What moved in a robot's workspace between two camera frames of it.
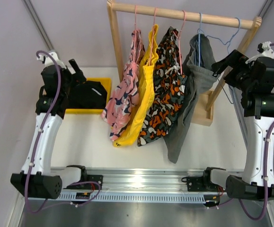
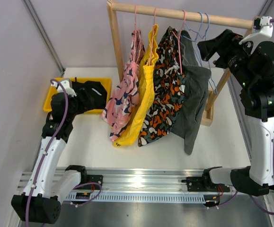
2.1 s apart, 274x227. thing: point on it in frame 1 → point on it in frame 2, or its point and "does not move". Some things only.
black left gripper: x=76 y=78 → x=81 y=103
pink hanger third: x=179 y=42 does not move
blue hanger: x=227 y=44 → x=204 y=37
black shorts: x=89 y=95 does not move
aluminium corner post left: x=30 y=7 does not move
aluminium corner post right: x=265 y=8 does not move
